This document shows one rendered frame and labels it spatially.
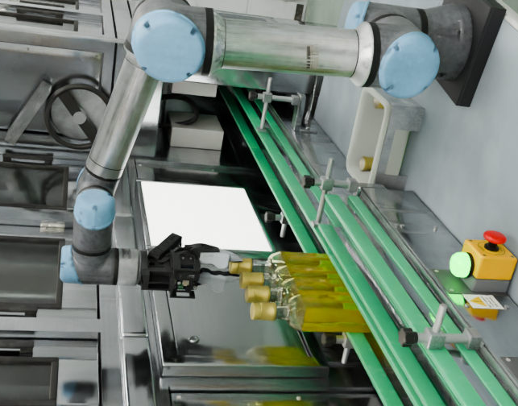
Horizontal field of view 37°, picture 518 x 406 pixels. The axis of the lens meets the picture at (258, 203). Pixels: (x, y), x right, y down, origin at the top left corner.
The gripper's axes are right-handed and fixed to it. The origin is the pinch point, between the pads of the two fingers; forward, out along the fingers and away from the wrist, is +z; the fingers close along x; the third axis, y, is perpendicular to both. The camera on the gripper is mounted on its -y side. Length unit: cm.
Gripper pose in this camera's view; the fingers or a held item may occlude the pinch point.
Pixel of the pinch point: (234, 266)
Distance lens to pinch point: 161.9
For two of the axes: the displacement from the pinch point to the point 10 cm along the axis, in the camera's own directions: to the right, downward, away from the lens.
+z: 9.7, 0.6, 2.5
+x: 1.8, -8.6, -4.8
